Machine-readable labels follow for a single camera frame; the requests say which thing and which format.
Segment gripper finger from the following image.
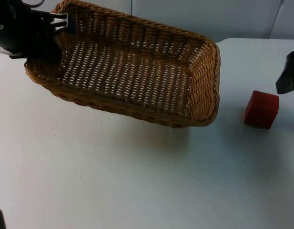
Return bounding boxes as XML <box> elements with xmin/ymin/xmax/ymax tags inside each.
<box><xmin>275</xmin><ymin>51</ymin><xmax>294</xmax><ymax>95</ymax></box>

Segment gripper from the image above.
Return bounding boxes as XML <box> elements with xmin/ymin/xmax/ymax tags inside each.
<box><xmin>0</xmin><ymin>9</ymin><xmax>76</xmax><ymax>63</ymax></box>

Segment pale brown wicker basket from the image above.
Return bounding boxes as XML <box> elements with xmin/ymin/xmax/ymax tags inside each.
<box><xmin>24</xmin><ymin>0</ymin><xmax>222</xmax><ymax>129</ymax></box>

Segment red cube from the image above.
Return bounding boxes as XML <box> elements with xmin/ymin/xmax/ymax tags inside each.
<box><xmin>243</xmin><ymin>90</ymin><xmax>280</xmax><ymax>130</ymax></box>

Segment black cable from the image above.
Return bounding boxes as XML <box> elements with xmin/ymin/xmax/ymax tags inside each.
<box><xmin>24</xmin><ymin>0</ymin><xmax>45</xmax><ymax>7</ymax></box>

